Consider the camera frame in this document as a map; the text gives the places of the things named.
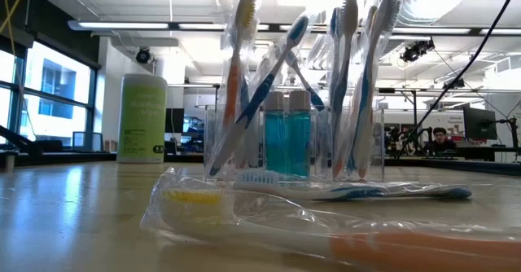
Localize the black round ceiling camera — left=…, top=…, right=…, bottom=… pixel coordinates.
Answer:
left=135, top=46, right=152, bottom=64

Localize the green disinfecting wipes canister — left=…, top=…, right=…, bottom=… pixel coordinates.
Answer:
left=116, top=73, right=169, bottom=165

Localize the black track light cluster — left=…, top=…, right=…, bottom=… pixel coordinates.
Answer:
left=399, top=38, right=436, bottom=64
left=443, top=77, right=466, bottom=90

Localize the black computer monitor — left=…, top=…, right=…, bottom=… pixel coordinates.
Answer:
left=462, top=107, right=498, bottom=142

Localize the blue mouthwash bottle white cap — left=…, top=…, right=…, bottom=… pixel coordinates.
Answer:
left=263, top=91, right=288, bottom=175
left=287, top=90, right=313, bottom=179

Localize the large glass window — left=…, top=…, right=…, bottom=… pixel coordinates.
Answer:
left=0, top=39, right=101, bottom=147

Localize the clear acrylic organizer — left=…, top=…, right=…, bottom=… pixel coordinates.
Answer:
left=203, top=104, right=386, bottom=182

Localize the black cable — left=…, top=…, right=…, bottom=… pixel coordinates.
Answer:
left=396, top=0, right=512, bottom=159

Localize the yellow cable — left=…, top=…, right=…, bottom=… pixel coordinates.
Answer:
left=0, top=0, right=29, bottom=35

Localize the black background screen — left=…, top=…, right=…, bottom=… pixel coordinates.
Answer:
left=164, top=107, right=185, bottom=134

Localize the person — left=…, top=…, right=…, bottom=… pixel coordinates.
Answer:
left=425, top=126, right=457, bottom=154

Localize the silver ventilation duct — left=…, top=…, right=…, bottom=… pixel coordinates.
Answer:
left=360, top=0, right=475, bottom=64

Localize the long linear ceiling light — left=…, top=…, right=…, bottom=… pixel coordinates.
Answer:
left=67, top=19, right=521, bottom=37

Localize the black background workstation frame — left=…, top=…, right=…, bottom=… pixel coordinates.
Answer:
left=378, top=87, right=418, bottom=155

